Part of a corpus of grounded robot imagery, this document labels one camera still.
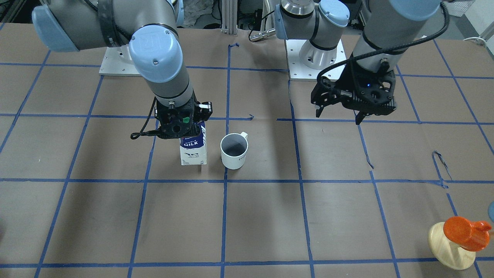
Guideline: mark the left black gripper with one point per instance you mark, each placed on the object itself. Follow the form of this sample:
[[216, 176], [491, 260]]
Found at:
[[344, 80]]

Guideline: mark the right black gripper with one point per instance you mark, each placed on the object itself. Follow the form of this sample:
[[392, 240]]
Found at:
[[205, 110]]

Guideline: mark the blue white milk carton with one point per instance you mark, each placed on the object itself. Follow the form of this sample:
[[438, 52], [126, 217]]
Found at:
[[193, 150]]

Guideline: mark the white mug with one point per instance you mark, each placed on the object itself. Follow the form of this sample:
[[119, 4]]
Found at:
[[233, 149]]

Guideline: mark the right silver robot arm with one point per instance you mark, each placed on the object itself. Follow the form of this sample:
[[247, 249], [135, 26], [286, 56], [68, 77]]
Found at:
[[150, 30]]

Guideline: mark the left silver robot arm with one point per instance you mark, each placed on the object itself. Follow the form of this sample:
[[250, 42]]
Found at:
[[392, 27]]

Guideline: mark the blue mug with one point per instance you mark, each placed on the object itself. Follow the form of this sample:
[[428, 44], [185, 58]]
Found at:
[[490, 211]]

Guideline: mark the orange mug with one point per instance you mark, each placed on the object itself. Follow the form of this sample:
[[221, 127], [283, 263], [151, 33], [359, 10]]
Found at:
[[471, 236]]

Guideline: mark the wooden mug tree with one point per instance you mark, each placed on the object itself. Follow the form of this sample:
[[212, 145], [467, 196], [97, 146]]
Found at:
[[447, 252]]

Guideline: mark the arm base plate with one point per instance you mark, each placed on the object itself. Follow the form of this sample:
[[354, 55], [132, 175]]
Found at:
[[118, 62], [305, 61]]

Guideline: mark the aluminium frame post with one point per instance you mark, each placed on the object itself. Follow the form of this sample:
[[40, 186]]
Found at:
[[229, 16]]

